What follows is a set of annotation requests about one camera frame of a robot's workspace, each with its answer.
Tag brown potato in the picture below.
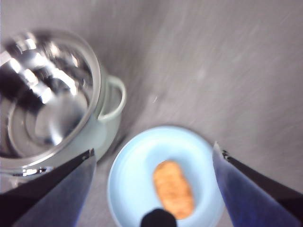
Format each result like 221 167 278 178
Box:
152 160 195 220

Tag blue round plate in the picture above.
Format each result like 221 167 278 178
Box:
107 125 226 227

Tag pale green electric steamer pot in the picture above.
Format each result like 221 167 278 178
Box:
0 29 128 183

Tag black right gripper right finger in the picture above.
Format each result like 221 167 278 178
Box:
212 141 303 227

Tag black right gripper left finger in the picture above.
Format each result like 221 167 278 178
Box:
0 148 97 227

